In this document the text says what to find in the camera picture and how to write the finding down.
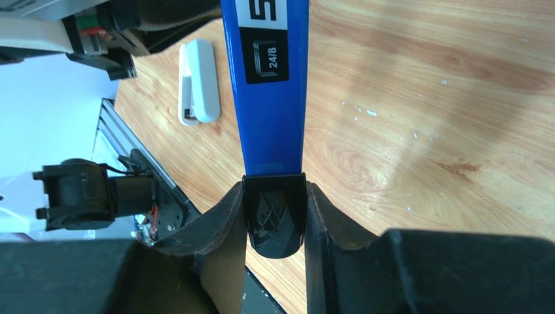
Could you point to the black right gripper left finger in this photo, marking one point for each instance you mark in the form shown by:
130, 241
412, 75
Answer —
102, 276

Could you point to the light blue white stapler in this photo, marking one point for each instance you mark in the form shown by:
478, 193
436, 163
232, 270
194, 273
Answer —
198, 89

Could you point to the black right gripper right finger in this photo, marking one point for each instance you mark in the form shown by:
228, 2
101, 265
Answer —
352, 270

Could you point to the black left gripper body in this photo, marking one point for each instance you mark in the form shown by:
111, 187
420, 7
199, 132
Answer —
106, 35

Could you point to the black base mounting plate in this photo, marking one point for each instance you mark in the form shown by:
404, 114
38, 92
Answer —
202, 255

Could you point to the blue black stapler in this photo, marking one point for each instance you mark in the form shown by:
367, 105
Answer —
267, 45

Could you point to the aluminium frame rail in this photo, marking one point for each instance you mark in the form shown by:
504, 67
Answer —
114, 138

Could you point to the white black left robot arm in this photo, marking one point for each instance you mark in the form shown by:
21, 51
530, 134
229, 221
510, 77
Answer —
82, 196

